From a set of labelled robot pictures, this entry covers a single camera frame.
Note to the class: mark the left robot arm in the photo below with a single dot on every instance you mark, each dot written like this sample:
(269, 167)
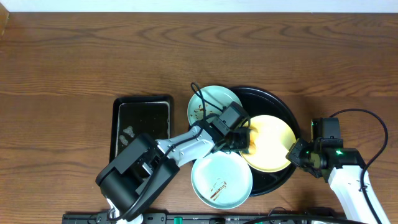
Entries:
(137, 176)

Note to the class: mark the light blue plate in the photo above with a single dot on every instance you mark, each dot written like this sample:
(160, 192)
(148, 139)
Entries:
(216, 99)
(223, 181)

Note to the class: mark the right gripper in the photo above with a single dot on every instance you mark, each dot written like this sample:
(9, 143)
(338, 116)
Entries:
(296, 152)

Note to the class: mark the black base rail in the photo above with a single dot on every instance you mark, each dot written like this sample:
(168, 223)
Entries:
(159, 218)

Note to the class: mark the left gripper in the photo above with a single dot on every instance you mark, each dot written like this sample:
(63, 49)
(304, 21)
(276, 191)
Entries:
(241, 140)

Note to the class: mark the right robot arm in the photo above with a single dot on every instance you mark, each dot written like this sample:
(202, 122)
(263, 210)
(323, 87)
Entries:
(344, 171)

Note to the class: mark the yellow plate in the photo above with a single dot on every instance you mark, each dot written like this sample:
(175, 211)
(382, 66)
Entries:
(273, 143)

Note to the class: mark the black rectangular tray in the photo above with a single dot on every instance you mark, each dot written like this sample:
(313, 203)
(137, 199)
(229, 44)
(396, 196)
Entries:
(134, 115)

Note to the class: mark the green yellow sponge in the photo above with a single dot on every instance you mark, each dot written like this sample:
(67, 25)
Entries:
(253, 135)

